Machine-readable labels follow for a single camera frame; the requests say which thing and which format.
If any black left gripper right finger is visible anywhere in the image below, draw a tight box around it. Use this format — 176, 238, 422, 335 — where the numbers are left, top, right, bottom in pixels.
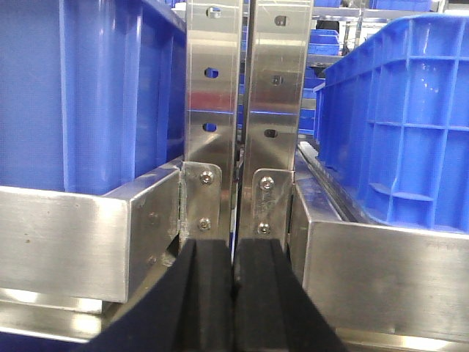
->
234, 238, 347, 351

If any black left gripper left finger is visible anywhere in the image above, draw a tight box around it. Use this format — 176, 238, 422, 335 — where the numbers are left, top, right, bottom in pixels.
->
79, 240, 232, 351

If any blue ribbed crate on right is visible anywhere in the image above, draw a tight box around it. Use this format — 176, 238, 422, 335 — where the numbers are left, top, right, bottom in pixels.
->
319, 13, 468, 233

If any blue crate on left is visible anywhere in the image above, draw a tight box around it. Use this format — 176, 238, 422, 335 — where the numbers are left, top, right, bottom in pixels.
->
1, 1, 186, 194

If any right steel shelf frame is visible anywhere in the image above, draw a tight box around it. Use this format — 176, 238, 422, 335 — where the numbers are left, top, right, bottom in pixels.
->
287, 142, 468, 351

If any steel shelf frame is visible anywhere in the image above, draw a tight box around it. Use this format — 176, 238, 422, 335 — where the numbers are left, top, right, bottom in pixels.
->
287, 142, 468, 351
1, 159, 182, 342

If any left steel shelf frame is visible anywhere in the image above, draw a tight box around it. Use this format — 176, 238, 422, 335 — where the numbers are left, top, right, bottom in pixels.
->
1, 159, 182, 342

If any left steel upright post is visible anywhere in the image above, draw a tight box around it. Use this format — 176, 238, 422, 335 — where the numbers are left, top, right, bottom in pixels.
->
182, 1, 243, 241

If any steel upright post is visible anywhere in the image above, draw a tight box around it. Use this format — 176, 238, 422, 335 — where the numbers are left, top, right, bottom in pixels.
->
182, 1, 243, 241
237, 1, 314, 241

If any right steel upright post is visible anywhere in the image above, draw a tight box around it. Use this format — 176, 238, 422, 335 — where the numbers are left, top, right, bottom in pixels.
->
237, 1, 314, 241

